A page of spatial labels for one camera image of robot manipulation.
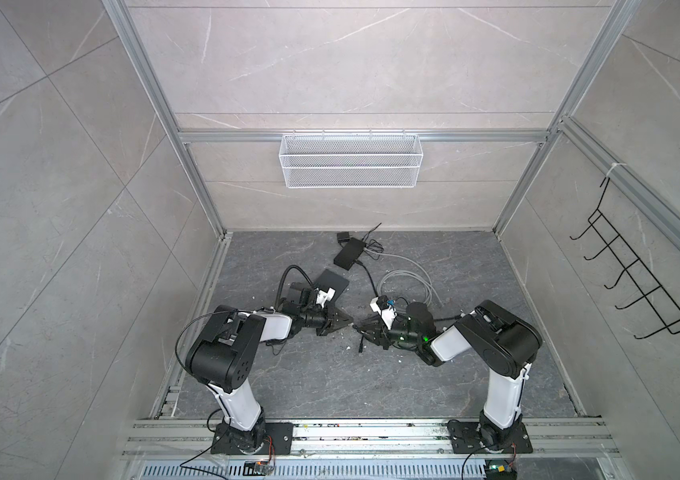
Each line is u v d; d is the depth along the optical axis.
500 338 0.52
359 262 1.09
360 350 0.86
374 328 0.81
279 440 0.73
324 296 0.88
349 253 1.11
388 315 0.80
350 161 1.01
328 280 1.05
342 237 1.16
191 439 0.75
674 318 0.59
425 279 1.04
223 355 0.48
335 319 0.83
